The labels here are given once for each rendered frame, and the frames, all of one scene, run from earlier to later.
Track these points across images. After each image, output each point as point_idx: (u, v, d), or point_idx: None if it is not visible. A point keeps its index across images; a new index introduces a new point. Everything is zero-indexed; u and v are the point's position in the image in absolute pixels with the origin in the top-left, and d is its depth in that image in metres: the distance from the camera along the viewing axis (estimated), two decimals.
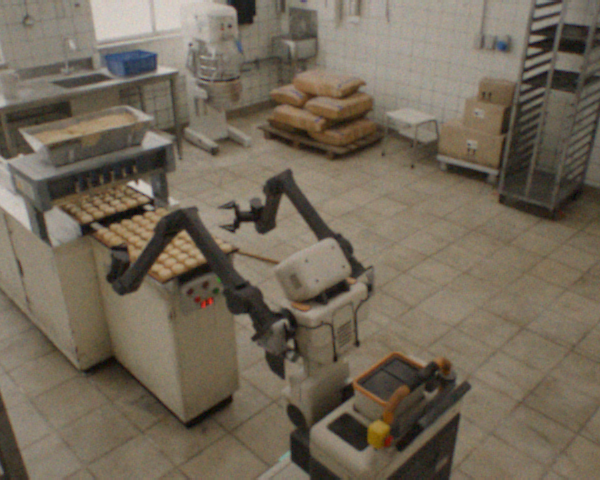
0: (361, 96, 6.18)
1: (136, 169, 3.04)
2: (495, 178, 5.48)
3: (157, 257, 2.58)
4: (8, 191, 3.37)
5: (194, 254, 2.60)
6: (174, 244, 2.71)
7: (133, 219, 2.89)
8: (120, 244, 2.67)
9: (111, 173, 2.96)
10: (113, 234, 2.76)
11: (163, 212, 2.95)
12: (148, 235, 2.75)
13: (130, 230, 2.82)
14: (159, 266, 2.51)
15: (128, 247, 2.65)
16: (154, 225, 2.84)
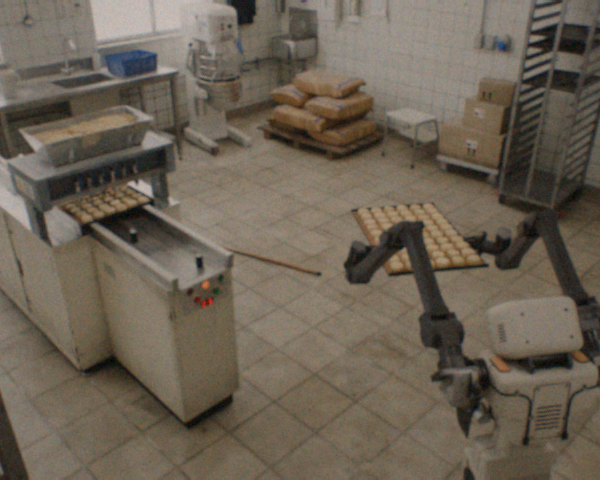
0: (361, 96, 6.18)
1: (136, 169, 3.04)
2: (495, 178, 5.48)
3: None
4: (8, 191, 3.37)
5: (436, 257, 2.37)
6: (423, 241, 2.51)
7: (397, 207, 2.79)
8: (370, 227, 2.60)
9: (111, 173, 2.96)
10: (370, 216, 2.70)
11: (430, 209, 2.77)
12: None
13: (388, 217, 2.72)
14: (394, 257, 2.36)
15: (376, 232, 2.56)
16: (414, 218, 2.68)
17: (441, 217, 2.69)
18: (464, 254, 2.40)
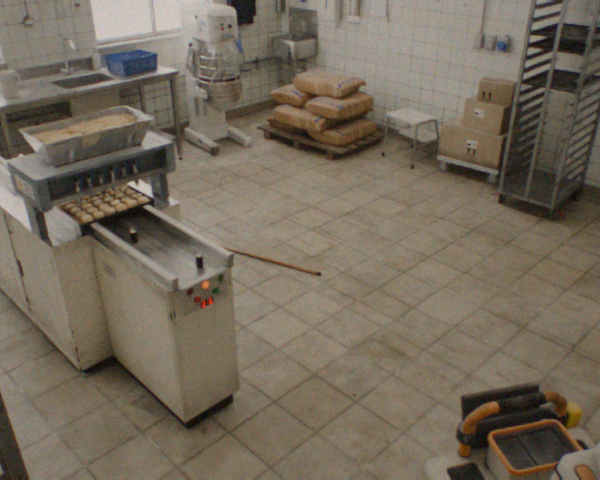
0: (361, 96, 6.18)
1: (136, 169, 3.04)
2: (495, 178, 5.48)
3: None
4: (8, 191, 3.37)
5: None
6: None
7: None
8: None
9: (111, 173, 2.96)
10: None
11: None
12: None
13: None
14: None
15: None
16: None
17: None
18: None
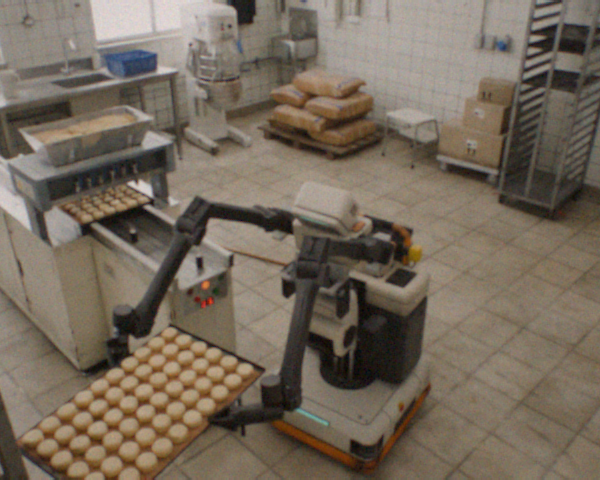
0: (361, 96, 6.18)
1: (136, 169, 3.04)
2: (495, 178, 5.48)
3: (206, 387, 1.73)
4: (8, 191, 3.37)
5: (193, 354, 1.86)
6: (157, 387, 1.76)
7: (66, 462, 1.52)
8: (167, 445, 1.56)
9: (111, 173, 2.96)
10: (128, 469, 1.50)
11: (46, 427, 1.62)
12: (134, 420, 1.63)
13: (105, 458, 1.54)
14: (230, 378, 1.76)
15: (178, 430, 1.60)
16: (95, 424, 1.62)
17: (70, 403, 1.69)
18: (164, 343, 1.91)
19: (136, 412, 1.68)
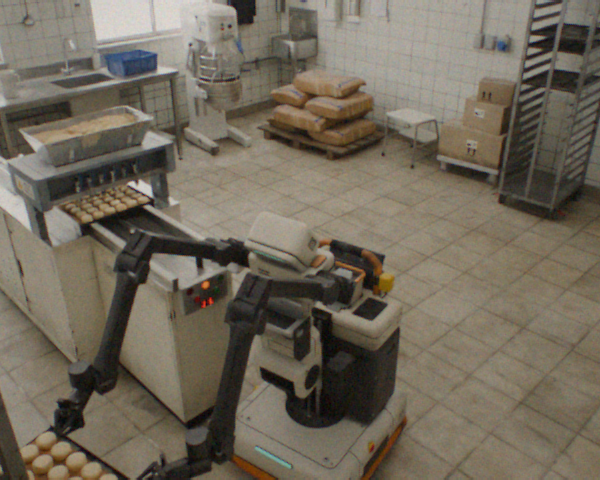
0: (361, 96, 6.18)
1: (136, 169, 3.04)
2: (495, 178, 5.48)
3: None
4: (8, 191, 3.37)
5: (67, 470, 1.55)
6: None
7: None
8: None
9: (111, 173, 2.96)
10: None
11: None
12: None
13: None
14: None
15: None
16: None
17: None
18: (37, 453, 1.60)
19: None
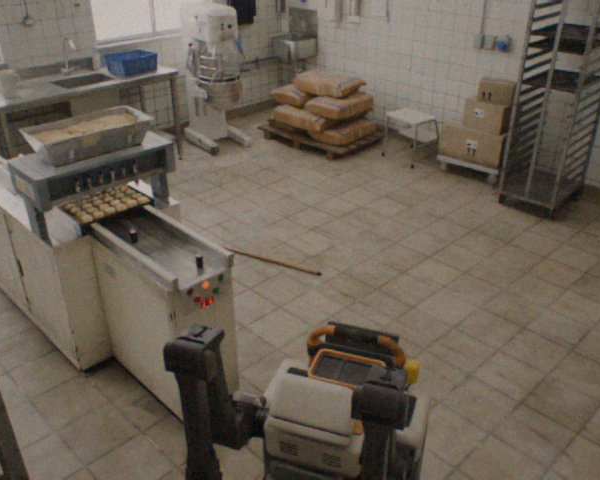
0: (361, 96, 6.18)
1: (136, 169, 3.04)
2: (495, 178, 5.48)
3: None
4: (8, 191, 3.37)
5: None
6: None
7: None
8: None
9: (111, 173, 2.96)
10: None
11: None
12: None
13: None
14: None
15: None
16: None
17: None
18: None
19: None
